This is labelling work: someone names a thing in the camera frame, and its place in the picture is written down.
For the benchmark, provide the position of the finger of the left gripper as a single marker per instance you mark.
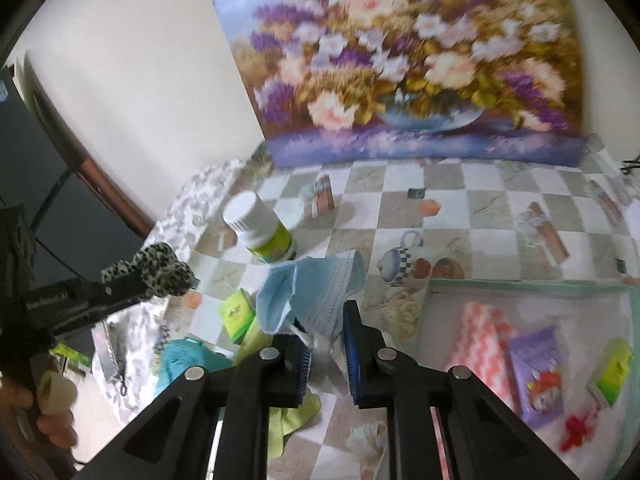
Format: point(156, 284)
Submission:
point(124, 291)

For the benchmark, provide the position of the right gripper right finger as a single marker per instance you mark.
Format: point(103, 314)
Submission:
point(377, 373)

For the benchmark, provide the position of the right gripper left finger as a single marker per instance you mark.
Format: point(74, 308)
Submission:
point(277, 375)

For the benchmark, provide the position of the leopard print scrunchie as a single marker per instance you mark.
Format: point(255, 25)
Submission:
point(161, 270)

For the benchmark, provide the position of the blue face mask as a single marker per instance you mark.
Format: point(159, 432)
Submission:
point(311, 292)

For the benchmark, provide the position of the pink white fuzzy sock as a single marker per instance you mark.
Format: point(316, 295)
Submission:
point(482, 346)

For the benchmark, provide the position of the purple wet wipes pack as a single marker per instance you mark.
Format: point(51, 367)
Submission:
point(537, 369)

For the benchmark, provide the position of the green tissue pack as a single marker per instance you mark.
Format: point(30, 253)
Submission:
point(237, 314)
point(609, 379)

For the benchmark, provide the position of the person's left hand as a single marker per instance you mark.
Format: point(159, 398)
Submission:
point(55, 395)

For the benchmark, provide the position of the teal plastic heart case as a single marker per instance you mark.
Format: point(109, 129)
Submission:
point(181, 354)

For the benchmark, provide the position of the floral grey white cloth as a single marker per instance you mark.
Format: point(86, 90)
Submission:
point(133, 335)

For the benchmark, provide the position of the white pill bottle green label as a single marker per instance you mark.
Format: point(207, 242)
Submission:
point(258, 228)

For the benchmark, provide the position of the green rimmed white tray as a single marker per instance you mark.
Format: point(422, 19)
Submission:
point(564, 357)

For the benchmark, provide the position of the checkered printed tablecloth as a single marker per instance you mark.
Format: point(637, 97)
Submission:
point(428, 231)

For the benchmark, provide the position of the floral painting canvas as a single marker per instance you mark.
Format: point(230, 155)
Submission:
point(334, 80)

